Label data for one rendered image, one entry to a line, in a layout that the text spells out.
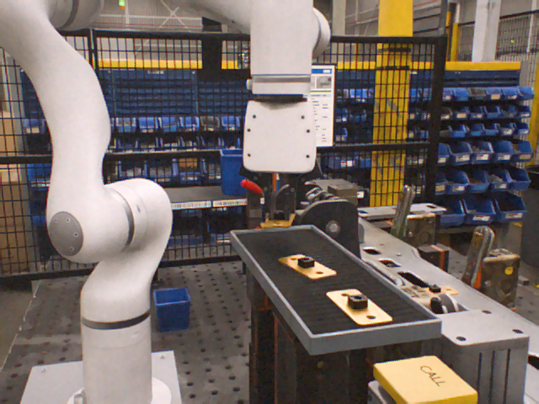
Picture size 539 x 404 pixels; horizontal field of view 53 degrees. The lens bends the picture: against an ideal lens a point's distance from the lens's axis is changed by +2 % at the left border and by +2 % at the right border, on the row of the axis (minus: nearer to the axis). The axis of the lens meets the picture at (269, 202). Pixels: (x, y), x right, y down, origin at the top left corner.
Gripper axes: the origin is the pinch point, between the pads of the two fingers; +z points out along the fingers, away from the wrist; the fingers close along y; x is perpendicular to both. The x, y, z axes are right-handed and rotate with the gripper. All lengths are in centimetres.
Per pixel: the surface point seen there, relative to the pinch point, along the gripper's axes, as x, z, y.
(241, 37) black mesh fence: 110, -31, -28
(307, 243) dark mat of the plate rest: -0.1, 5.7, 4.2
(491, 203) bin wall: 291, 63, 103
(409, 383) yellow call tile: -36.0, 5.7, 15.2
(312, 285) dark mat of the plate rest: -16.6, 5.7, 6.0
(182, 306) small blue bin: 59, 45, -35
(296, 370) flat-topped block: -16.8, 16.8, 4.3
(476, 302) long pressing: 20.2, 21.7, 33.4
